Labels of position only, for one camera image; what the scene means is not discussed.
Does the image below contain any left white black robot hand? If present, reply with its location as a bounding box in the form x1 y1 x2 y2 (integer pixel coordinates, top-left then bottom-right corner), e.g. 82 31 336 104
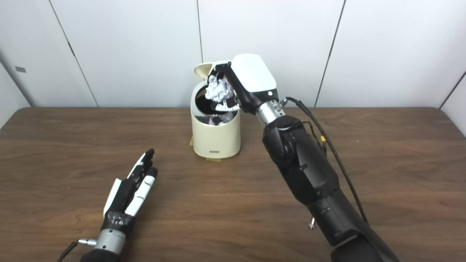
103 148 158 237

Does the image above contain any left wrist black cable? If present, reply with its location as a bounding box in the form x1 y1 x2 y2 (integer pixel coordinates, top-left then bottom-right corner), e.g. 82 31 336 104
56 238 97 262

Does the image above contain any cream-colored bin body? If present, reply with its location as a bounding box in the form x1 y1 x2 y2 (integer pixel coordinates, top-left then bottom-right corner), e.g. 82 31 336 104
190 81 241 159

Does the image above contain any white paper ball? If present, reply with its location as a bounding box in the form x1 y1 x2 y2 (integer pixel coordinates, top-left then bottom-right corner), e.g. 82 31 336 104
205 75 233 103

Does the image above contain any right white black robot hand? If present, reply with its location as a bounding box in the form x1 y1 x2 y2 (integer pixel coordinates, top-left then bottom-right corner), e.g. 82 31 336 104
208 54 279 115

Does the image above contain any round cream bin lid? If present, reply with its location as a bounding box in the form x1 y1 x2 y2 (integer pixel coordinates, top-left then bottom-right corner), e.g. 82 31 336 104
193 63 219 79

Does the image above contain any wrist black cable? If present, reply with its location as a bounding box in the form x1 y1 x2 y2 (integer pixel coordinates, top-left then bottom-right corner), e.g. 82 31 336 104
56 238 97 262
279 96 368 230

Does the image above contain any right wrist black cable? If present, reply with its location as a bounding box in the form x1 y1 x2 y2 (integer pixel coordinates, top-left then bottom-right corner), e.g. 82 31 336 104
279 96 368 230

